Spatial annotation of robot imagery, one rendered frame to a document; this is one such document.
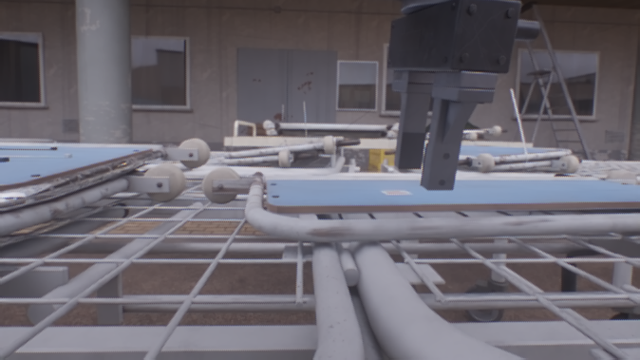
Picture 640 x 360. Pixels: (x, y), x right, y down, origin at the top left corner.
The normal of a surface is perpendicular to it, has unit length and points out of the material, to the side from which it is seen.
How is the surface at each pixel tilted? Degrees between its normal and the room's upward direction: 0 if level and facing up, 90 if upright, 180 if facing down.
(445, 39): 90
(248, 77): 90
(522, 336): 0
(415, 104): 101
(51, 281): 90
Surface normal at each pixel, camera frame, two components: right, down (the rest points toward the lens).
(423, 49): -0.99, -0.01
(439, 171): 0.16, 0.27
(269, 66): 0.04, 0.07
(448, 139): 0.11, 0.71
